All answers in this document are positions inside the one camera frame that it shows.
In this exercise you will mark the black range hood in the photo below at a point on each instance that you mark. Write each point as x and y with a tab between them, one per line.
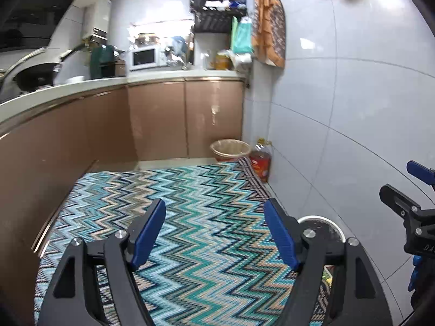
30	10

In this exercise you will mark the green cutting board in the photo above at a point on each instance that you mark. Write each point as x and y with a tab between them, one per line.
234	35

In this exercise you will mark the green countertop appliance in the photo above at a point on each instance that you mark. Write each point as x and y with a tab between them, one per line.
102	62

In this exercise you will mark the white microwave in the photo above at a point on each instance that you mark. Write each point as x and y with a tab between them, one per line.
144	58

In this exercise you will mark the zigzag patterned floor mat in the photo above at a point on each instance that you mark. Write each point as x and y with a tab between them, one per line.
210	231

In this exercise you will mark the white bag on counter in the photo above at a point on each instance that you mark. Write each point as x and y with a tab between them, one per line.
243	61

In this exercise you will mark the large cooking oil bottle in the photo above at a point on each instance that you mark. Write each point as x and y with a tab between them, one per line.
261	164

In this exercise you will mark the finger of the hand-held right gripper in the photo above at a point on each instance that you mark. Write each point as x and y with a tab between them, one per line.
421	171
423	224

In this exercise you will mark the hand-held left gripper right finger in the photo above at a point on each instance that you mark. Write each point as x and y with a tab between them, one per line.
280	234

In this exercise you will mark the black wok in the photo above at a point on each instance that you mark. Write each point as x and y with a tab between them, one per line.
37	74

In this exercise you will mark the white water heater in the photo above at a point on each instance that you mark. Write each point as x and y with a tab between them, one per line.
97	20

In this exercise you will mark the beige bin with liner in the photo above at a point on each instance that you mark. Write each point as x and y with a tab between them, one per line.
231	149

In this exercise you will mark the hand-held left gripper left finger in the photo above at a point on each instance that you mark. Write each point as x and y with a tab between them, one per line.
149	234

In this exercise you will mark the black wall rack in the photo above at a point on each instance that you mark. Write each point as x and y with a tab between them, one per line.
217	3

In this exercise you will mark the orange floral apron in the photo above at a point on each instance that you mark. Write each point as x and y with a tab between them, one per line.
270	30

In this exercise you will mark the white bin with black liner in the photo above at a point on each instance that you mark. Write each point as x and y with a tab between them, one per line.
321	227

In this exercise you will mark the blue plastic bag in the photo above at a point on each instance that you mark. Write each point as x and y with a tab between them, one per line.
178	46

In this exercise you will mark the person's right hand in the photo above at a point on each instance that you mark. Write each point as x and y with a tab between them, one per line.
415	273

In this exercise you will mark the teal plastic bag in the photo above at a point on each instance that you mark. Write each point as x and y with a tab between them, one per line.
244	35

